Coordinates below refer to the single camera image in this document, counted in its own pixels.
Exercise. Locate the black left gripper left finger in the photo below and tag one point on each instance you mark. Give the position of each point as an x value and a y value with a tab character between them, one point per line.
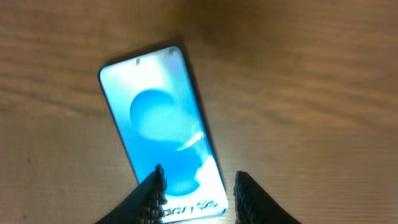
144	205

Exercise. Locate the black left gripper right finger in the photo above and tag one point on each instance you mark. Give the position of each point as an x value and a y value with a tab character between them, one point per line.
253	205

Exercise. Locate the blue screen smartphone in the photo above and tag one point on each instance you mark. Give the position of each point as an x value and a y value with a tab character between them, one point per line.
157	112

